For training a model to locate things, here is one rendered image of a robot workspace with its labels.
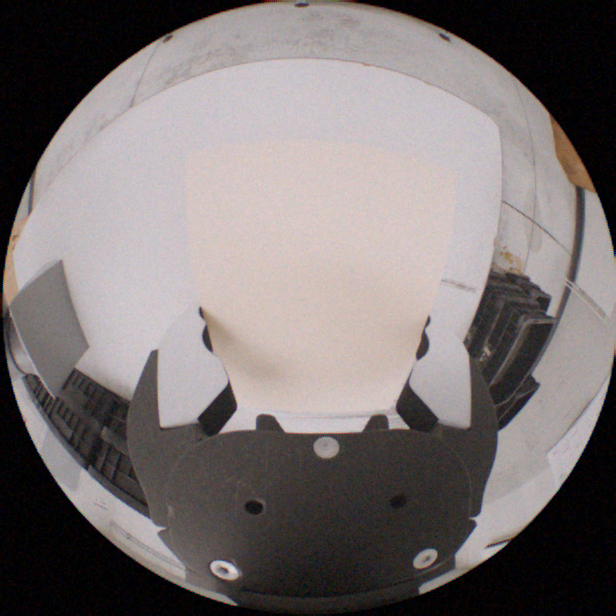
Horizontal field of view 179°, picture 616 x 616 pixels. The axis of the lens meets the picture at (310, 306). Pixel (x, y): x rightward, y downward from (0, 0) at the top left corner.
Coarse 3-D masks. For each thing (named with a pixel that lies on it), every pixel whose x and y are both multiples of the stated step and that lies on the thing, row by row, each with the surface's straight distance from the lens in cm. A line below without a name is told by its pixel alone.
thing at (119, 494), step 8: (88, 472) 51; (96, 472) 49; (96, 480) 49; (104, 480) 47; (112, 488) 46; (120, 496) 44; (128, 496) 43; (128, 504) 43; (136, 504) 42; (144, 512) 42
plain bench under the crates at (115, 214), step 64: (256, 64) 21; (320, 64) 20; (128, 128) 27; (192, 128) 20; (256, 128) 18; (320, 128) 17; (384, 128) 18; (448, 128) 21; (64, 192) 41; (128, 192) 24; (64, 256) 42; (128, 256) 25; (448, 256) 21; (128, 320) 30; (448, 320) 24; (128, 384) 45
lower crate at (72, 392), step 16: (64, 384) 70; (80, 384) 65; (96, 384) 60; (64, 400) 65; (80, 400) 62; (96, 400) 58; (112, 400) 55; (80, 416) 57; (96, 416) 55; (112, 416) 55
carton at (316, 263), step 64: (192, 192) 10; (256, 192) 9; (320, 192) 9; (384, 192) 9; (448, 192) 11; (192, 256) 11; (256, 256) 10; (320, 256) 9; (384, 256) 10; (256, 320) 11; (320, 320) 11; (384, 320) 11; (256, 384) 14; (320, 384) 14; (384, 384) 15
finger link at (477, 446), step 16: (480, 384) 9; (480, 400) 9; (480, 416) 8; (496, 416) 9; (432, 432) 8; (448, 432) 7; (464, 432) 8; (480, 432) 8; (496, 432) 8; (464, 448) 7; (480, 448) 8; (496, 448) 8; (480, 464) 7; (480, 480) 7; (480, 496) 7; (480, 512) 7
